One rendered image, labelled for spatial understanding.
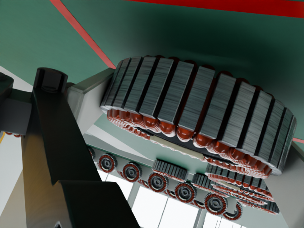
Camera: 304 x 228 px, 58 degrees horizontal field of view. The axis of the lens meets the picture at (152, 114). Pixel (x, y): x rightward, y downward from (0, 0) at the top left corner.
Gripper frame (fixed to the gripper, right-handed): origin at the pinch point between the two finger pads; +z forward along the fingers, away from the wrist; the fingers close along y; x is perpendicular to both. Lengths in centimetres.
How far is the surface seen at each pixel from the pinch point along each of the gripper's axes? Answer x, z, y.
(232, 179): -9.0, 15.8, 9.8
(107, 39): 3.2, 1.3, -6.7
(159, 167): -32, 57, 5
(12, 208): -260, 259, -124
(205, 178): -28, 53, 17
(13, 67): -5.7, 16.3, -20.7
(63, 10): 4.0, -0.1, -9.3
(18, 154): -344, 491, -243
